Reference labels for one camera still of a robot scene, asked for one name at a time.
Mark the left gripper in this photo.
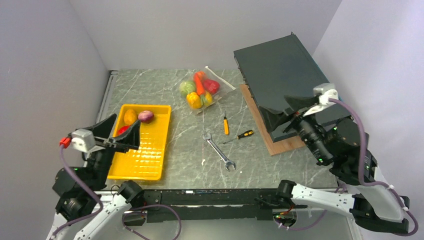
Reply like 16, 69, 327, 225
81, 113, 141, 190

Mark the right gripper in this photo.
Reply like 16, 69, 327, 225
257, 93, 332, 163

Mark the red bell pepper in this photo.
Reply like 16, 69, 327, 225
202, 78, 221, 95

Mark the green cabbage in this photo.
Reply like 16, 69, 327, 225
179, 80, 196, 98

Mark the clear dotted zip bag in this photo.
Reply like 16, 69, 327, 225
178, 66, 236, 114

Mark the orange carrot with green top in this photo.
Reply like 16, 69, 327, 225
193, 71, 206, 96

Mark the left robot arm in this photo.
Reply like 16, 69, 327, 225
47, 114, 145, 240

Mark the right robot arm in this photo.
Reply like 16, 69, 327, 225
129, 89, 413, 236

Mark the red apple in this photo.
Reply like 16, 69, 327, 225
117, 125, 130, 136

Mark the brown potato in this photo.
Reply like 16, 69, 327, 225
123, 109, 138, 126

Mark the wooden cutting board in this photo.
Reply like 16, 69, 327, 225
239, 84, 306, 156

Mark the purple onion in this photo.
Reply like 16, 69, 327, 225
137, 110, 155, 124

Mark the black yellow screwdriver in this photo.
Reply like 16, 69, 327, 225
223, 130, 254, 145

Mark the yellow plastic tray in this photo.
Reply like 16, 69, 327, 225
107, 104, 171, 181

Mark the small yellow screwdriver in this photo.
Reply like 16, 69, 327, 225
223, 112, 230, 136

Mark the steel combination wrench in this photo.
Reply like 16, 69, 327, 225
202, 132, 237, 172

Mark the dark green network switch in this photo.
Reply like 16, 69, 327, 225
233, 32, 354, 143

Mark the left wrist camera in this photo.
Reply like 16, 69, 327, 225
59, 128, 96, 153

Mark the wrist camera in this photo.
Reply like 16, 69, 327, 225
303, 83, 340, 117
59, 128, 96, 153

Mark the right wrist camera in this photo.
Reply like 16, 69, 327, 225
303, 83, 340, 117

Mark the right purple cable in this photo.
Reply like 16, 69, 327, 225
273, 98, 420, 238

